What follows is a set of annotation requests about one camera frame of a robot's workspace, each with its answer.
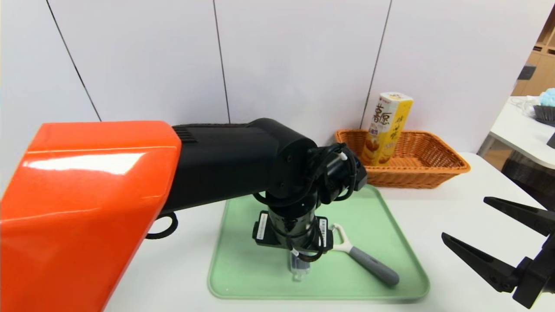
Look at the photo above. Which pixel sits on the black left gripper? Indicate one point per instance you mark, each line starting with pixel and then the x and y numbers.
pixel 265 232

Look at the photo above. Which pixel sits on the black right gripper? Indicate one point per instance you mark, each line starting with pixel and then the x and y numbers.
pixel 532 277

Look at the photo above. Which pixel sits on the orange wicker basket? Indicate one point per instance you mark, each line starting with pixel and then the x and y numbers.
pixel 412 175

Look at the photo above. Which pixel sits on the grey slim barcode case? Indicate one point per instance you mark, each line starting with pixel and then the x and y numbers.
pixel 299 271

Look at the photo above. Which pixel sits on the light green plastic tray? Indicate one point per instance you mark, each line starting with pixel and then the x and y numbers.
pixel 243 268

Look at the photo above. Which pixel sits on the dark grey wall box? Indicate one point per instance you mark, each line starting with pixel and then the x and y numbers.
pixel 525 73

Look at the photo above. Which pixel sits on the light blue fluffy object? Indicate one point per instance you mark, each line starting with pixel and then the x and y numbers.
pixel 548 99

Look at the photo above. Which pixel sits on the white background table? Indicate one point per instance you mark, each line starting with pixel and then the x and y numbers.
pixel 520 134

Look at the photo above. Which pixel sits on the yellow potato chip box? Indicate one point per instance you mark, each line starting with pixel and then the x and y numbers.
pixel 386 125

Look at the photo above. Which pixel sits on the white crumpled cloth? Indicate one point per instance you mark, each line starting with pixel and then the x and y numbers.
pixel 525 106

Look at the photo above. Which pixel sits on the flat black object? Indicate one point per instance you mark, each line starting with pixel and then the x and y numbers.
pixel 551 141

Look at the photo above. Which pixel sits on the small dark background basket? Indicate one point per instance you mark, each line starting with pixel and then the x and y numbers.
pixel 545 116

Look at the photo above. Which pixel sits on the wooden shelf unit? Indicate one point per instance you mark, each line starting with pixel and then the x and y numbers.
pixel 542 73

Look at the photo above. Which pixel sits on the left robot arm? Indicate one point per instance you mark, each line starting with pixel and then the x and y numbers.
pixel 225 160

